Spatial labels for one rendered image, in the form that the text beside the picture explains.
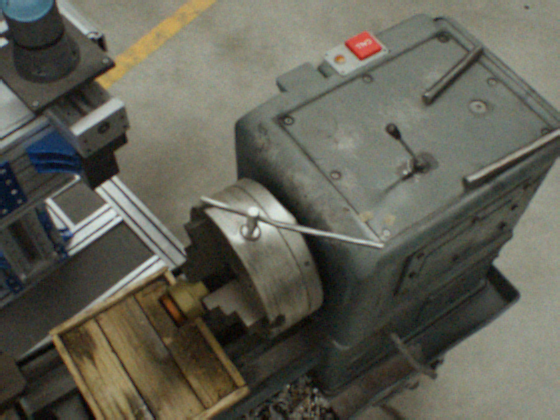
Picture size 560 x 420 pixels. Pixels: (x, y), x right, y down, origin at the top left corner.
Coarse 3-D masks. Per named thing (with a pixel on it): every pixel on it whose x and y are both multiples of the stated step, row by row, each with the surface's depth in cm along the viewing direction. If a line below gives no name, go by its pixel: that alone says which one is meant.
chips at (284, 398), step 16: (304, 384) 185; (272, 400) 184; (288, 400) 183; (304, 400) 182; (320, 400) 180; (256, 416) 181; (272, 416) 180; (288, 416) 181; (304, 416) 181; (320, 416) 181; (336, 416) 182
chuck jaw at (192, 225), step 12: (204, 204) 140; (204, 216) 138; (192, 228) 136; (204, 228) 137; (192, 240) 138; (204, 240) 138; (192, 252) 137; (204, 252) 138; (216, 252) 139; (192, 264) 139; (204, 264) 139; (216, 264) 140; (192, 276) 138
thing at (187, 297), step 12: (168, 288) 140; (180, 288) 138; (192, 288) 139; (204, 288) 139; (168, 300) 137; (180, 300) 137; (192, 300) 137; (168, 312) 136; (180, 312) 137; (192, 312) 137; (204, 312) 139; (180, 324) 138
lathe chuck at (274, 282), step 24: (240, 192) 138; (192, 216) 147; (216, 216) 134; (240, 216) 133; (264, 216) 133; (216, 240) 139; (240, 240) 130; (264, 240) 131; (240, 264) 132; (264, 264) 130; (288, 264) 132; (264, 288) 130; (288, 288) 133; (264, 312) 134; (288, 312) 135; (264, 336) 145
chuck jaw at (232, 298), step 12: (228, 288) 139; (240, 288) 139; (204, 300) 138; (216, 300) 138; (228, 300) 138; (240, 300) 137; (252, 300) 137; (216, 312) 139; (228, 312) 136; (240, 312) 136; (252, 312) 136; (228, 324) 139; (252, 324) 134; (264, 324) 137; (276, 324) 137
